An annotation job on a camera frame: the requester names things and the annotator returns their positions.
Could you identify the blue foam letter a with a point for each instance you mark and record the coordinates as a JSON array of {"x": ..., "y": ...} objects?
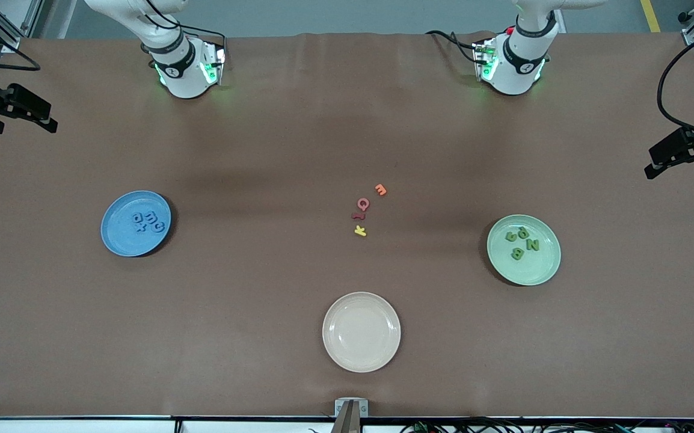
[{"x": 134, "y": 218}]

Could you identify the blue foam letter M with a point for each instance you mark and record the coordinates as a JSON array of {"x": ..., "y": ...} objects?
[{"x": 151, "y": 218}]

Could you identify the blue foam letter G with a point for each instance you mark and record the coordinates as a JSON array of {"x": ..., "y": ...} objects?
[{"x": 154, "y": 228}]

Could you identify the green foam letter N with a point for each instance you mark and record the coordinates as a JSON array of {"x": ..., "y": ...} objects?
[{"x": 532, "y": 245}]

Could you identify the green foam letter P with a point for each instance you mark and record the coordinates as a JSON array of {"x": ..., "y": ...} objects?
[{"x": 519, "y": 233}]

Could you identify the green foam letter B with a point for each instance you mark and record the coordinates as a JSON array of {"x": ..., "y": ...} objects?
[{"x": 513, "y": 254}]

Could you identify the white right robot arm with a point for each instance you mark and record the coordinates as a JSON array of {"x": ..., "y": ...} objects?
[{"x": 181, "y": 75}]

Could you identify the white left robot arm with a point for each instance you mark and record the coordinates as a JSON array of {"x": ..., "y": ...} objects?
[{"x": 515, "y": 81}]

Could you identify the blue plate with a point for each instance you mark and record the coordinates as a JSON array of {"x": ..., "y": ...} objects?
[{"x": 121, "y": 237}]

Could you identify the green plate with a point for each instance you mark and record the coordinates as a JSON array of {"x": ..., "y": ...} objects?
[{"x": 530, "y": 270}]

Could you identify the brown table cover sheet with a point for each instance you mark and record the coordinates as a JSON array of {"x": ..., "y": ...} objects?
[{"x": 142, "y": 337}]

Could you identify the orange foam letter E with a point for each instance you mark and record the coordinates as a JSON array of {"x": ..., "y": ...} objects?
[{"x": 380, "y": 190}]

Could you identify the pink foam letter Q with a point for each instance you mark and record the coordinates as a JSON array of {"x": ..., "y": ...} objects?
[{"x": 359, "y": 203}]

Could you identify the yellow foam letter K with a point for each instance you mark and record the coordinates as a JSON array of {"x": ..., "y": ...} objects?
[{"x": 360, "y": 231}]

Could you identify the beige plate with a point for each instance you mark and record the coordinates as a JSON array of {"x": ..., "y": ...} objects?
[{"x": 361, "y": 332}]

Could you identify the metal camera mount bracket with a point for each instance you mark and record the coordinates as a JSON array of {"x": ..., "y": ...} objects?
[{"x": 351, "y": 415}]

